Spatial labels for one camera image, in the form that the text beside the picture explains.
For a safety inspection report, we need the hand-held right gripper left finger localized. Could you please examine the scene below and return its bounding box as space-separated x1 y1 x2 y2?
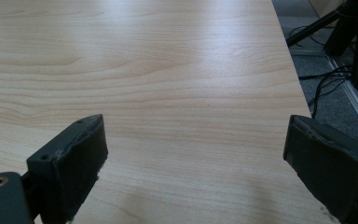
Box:
26 113 109 224

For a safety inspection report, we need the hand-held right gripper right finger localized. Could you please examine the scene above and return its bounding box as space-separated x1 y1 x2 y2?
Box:
282 114 358 224

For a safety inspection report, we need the black metal stand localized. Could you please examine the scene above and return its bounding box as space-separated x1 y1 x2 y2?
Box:
286 0 358 98

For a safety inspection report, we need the metal floor rail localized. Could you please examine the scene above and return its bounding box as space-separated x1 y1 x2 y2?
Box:
325 55 358 145

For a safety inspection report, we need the black cable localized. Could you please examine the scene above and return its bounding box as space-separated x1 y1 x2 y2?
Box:
297 64 355 119

